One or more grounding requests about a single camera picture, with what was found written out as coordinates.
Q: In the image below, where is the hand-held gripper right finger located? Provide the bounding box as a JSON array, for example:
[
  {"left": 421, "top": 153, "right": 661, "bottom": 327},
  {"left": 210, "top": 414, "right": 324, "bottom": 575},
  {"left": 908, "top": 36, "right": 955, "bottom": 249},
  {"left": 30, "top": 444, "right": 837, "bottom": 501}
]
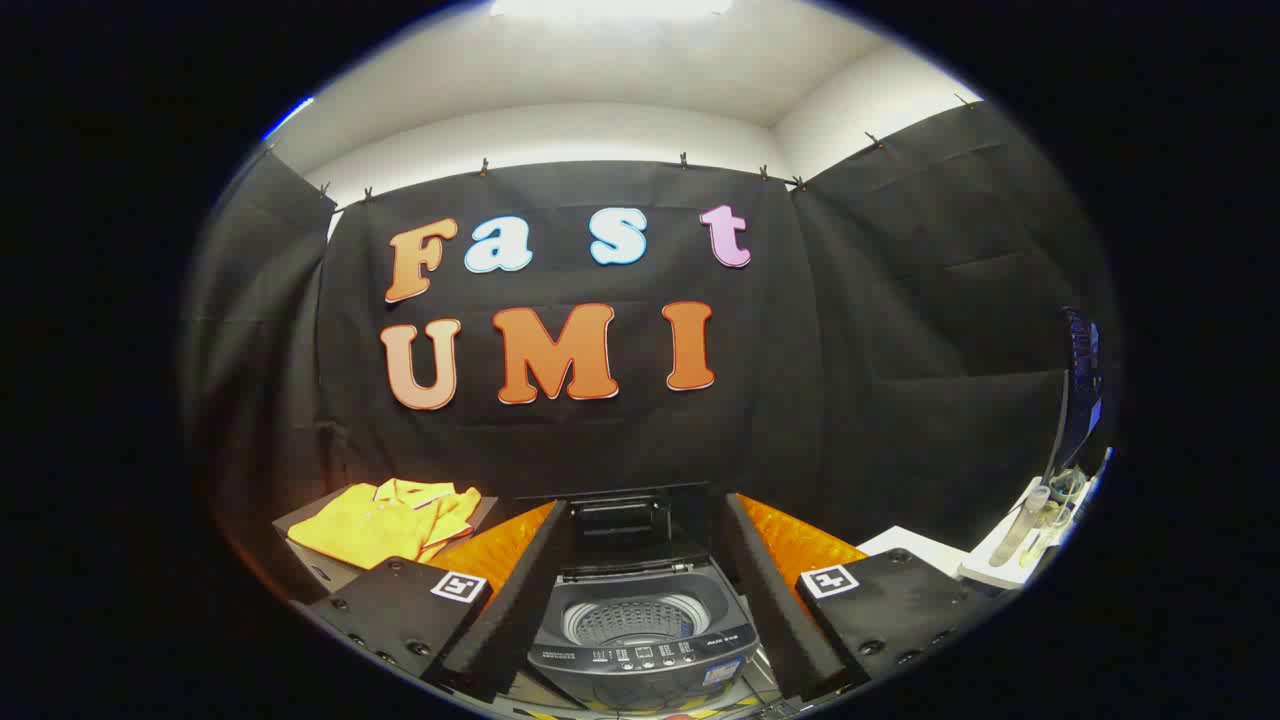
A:
[{"left": 722, "top": 492, "right": 988, "bottom": 703}]

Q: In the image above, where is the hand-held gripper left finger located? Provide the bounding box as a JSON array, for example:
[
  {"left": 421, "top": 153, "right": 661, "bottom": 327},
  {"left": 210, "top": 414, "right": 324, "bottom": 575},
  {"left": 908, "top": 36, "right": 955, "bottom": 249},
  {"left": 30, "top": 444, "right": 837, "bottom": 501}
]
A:
[{"left": 305, "top": 498, "right": 573, "bottom": 706}]

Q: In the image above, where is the grey washing machine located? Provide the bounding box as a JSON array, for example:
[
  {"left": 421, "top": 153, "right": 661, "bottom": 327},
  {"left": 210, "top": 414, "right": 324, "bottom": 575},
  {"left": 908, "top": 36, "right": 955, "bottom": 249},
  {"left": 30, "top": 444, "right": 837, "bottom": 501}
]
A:
[{"left": 528, "top": 485, "right": 761, "bottom": 713}]

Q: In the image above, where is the dark washing machine lid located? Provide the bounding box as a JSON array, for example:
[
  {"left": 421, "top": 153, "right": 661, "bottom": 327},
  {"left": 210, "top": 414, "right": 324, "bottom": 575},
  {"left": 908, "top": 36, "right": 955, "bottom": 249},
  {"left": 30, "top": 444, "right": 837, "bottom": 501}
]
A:
[{"left": 563, "top": 487, "right": 716, "bottom": 583}]

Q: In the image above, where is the yellow polo shirt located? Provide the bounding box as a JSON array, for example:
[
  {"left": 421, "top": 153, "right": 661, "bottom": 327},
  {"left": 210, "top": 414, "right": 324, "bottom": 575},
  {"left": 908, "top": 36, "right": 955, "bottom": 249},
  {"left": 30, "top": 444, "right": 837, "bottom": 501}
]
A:
[{"left": 287, "top": 478, "right": 483, "bottom": 569}]

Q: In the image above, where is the grey side stand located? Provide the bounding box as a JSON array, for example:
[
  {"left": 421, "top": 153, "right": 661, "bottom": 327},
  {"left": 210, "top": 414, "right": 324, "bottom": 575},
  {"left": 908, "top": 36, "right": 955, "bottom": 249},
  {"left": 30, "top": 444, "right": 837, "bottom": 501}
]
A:
[{"left": 272, "top": 490, "right": 501, "bottom": 603}]

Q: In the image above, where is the clear plastic bottle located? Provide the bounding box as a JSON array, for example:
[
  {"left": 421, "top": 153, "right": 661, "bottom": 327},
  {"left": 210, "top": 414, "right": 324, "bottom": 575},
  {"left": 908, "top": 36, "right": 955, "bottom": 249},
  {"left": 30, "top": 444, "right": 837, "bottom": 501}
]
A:
[{"left": 990, "top": 485, "right": 1051, "bottom": 569}]

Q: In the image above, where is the dark computer monitor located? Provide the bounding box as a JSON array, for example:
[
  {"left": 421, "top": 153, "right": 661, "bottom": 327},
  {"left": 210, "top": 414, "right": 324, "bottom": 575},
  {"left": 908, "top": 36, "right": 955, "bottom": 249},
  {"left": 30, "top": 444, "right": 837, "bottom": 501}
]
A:
[{"left": 1045, "top": 307, "right": 1107, "bottom": 483}]

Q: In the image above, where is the row of black cloth clips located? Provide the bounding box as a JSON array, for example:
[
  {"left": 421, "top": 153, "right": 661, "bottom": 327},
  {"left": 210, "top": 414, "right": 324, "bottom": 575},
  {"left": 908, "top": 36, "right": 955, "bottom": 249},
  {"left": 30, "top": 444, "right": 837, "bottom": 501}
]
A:
[{"left": 262, "top": 95, "right": 979, "bottom": 201}]

